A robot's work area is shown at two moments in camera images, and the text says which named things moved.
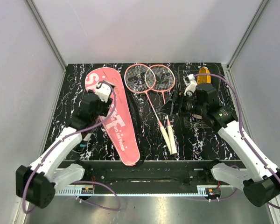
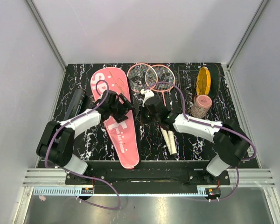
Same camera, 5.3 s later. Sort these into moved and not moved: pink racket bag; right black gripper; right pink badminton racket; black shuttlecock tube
Moved: right black gripper; black shuttlecock tube
Not moved: pink racket bag; right pink badminton racket
